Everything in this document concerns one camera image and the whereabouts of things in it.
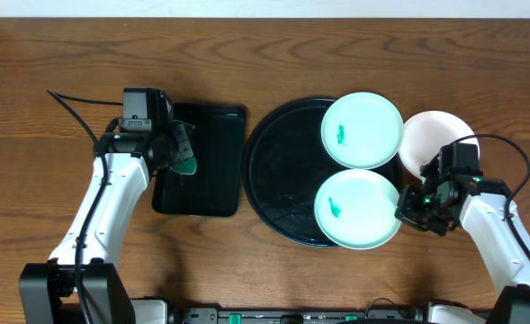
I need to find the green sponge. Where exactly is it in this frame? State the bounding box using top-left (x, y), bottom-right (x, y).
top-left (169, 157), bottom-right (197, 176)

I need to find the white plate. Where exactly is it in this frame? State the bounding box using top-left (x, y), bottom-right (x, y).
top-left (399, 111), bottom-right (474, 181)

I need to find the mint green plate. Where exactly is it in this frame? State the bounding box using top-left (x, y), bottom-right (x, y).
top-left (320, 92), bottom-right (404, 169)
top-left (313, 169), bottom-right (400, 250)

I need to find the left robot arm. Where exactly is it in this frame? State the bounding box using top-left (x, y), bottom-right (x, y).
top-left (19, 120), bottom-right (195, 323)

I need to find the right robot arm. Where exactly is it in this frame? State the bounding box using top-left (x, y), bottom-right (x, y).
top-left (395, 175), bottom-right (530, 323)

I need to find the black rectangular tray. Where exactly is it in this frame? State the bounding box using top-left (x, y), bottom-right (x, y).
top-left (152, 103), bottom-right (247, 217)

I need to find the black round tray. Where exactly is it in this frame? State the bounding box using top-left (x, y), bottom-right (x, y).
top-left (240, 96), bottom-right (403, 248)

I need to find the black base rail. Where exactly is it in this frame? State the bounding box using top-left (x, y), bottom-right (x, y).
top-left (129, 296), bottom-right (432, 324)

